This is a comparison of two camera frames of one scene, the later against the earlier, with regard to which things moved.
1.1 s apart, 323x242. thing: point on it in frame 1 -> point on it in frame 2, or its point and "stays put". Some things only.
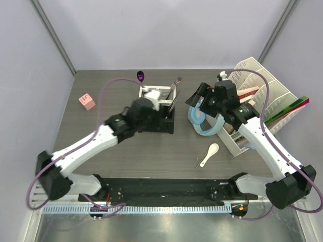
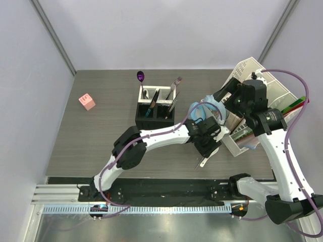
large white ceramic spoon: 213,149 stays put
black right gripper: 204,89 -> 231,86
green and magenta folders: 300,102 stays put
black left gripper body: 152,116 -> 207,145
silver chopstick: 202,159 stays put
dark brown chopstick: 173,102 stays put
